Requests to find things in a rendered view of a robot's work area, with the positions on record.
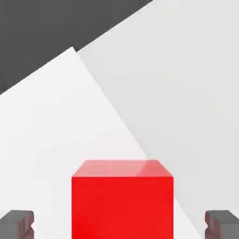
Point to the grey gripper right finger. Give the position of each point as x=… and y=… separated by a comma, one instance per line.
x=225, y=226

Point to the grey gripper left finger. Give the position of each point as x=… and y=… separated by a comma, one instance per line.
x=13, y=225

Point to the small red cube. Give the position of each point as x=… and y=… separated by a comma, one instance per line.
x=122, y=203

